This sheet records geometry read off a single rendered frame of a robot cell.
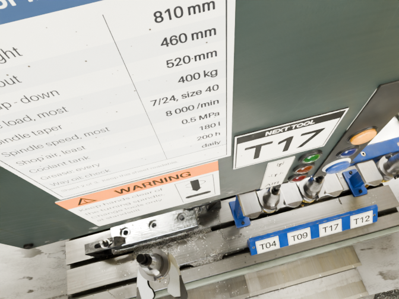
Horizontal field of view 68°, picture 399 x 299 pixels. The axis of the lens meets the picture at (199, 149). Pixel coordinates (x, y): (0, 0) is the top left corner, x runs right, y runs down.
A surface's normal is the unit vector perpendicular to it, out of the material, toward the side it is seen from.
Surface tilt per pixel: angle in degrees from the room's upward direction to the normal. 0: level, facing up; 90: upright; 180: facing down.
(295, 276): 7
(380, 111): 90
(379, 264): 24
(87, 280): 0
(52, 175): 90
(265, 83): 90
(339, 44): 90
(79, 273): 0
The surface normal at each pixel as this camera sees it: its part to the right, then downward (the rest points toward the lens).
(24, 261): 0.32, -0.50
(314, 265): 0.04, -0.47
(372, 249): -0.47, -0.29
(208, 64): 0.24, 0.86
